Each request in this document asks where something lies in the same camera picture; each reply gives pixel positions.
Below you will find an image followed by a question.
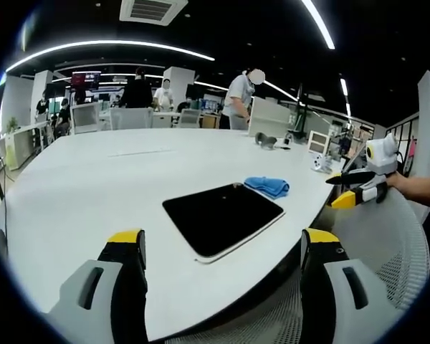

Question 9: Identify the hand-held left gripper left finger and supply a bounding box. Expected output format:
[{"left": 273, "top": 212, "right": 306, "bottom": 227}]
[{"left": 46, "top": 228, "right": 148, "bottom": 344}]

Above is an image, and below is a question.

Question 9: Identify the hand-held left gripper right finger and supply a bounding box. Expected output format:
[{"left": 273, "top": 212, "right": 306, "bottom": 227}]
[{"left": 300, "top": 227, "right": 404, "bottom": 344}]

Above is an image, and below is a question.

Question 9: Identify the blue cleaning cloth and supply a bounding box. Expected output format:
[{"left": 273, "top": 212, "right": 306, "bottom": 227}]
[{"left": 244, "top": 176, "right": 291, "bottom": 200}]

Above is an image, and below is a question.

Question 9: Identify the person's right hand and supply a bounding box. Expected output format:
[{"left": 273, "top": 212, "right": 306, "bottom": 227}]
[{"left": 386, "top": 172, "right": 411, "bottom": 193}]

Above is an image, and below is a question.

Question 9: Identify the small white device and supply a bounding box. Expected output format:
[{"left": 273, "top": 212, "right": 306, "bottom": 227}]
[{"left": 310, "top": 153, "right": 328, "bottom": 173}]

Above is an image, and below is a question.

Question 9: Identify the white framed box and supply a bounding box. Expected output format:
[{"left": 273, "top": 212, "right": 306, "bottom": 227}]
[{"left": 307, "top": 130, "right": 331, "bottom": 155}]

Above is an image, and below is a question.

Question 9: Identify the white mesh office chair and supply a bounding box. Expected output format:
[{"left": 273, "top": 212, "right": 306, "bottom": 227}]
[{"left": 164, "top": 186, "right": 430, "bottom": 344}]

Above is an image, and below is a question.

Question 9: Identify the grey desk partition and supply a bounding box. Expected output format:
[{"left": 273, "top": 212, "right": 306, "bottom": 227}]
[{"left": 247, "top": 97, "right": 292, "bottom": 138}]

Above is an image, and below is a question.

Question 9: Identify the white low cabinet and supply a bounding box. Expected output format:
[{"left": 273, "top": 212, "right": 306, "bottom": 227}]
[{"left": 0, "top": 123, "right": 47, "bottom": 171}]

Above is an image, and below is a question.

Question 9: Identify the white computer monitor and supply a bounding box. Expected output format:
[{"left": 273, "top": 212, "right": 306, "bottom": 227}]
[{"left": 70, "top": 101, "right": 101, "bottom": 135}]

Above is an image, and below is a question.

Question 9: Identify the ceiling air vent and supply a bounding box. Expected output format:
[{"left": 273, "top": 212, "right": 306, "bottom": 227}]
[{"left": 119, "top": 0, "right": 189, "bottom": 26}]

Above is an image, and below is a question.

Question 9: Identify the red wall screen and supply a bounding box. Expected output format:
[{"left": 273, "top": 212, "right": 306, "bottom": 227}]
[{"left": 71, "top": 70, "right": 102, "bottom": 90}]

